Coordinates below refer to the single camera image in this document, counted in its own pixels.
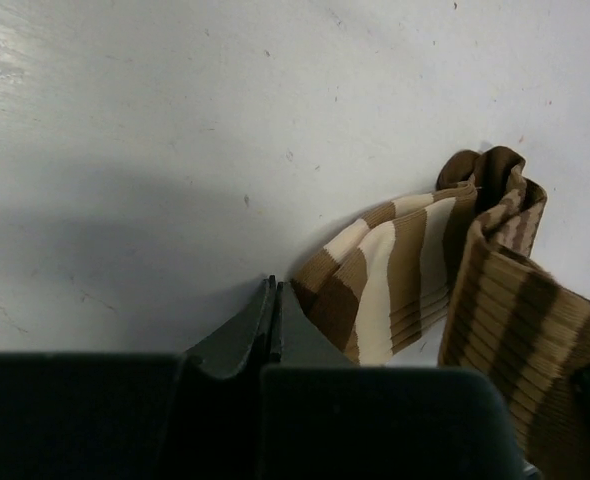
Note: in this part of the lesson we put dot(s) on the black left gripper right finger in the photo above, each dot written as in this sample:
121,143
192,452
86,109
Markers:
296,341

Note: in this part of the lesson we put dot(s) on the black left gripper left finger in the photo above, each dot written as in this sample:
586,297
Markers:
228,351

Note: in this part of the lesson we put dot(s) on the brown striped sock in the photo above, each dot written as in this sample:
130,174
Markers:
460,257

